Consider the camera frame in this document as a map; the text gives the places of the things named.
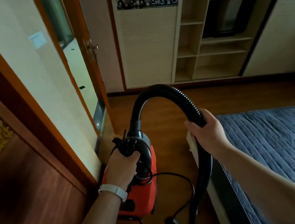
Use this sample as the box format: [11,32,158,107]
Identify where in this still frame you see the person's right hand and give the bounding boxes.
[183,105,234,164]

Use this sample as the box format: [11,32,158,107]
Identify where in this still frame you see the person's left hand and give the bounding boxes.
[100,146,145,194]

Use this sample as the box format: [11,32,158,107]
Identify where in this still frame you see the black power cord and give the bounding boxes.
[108,122,199,224]

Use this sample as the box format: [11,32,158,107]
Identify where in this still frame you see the black vacuum hose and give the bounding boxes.
[92,79,220,224]

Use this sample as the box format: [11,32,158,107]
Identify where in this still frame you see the person's right forearm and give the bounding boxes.
[215,137,295,224]

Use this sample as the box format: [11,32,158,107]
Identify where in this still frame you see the white wrist watch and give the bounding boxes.
[97,181,129,205]

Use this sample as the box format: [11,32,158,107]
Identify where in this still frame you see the dark blue quilted mattress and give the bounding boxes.
[204,105,295,224]

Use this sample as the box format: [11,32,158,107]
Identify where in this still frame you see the dark wooden door gold pattern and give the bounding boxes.
[0,63,90,224]

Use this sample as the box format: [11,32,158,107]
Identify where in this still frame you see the white wardrobe shelf unit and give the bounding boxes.
[105,0,295,93]

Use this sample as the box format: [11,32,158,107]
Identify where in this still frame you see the black flat television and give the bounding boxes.
[198,0,261,40]

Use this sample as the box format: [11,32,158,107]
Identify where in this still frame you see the orange wooden door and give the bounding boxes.
[59,0,119,151]

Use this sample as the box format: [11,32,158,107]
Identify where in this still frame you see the metal door handle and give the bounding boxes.
[85,38,100,62]

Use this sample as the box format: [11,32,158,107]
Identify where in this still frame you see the orange wooden door frame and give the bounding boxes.
[0,0,100,205]

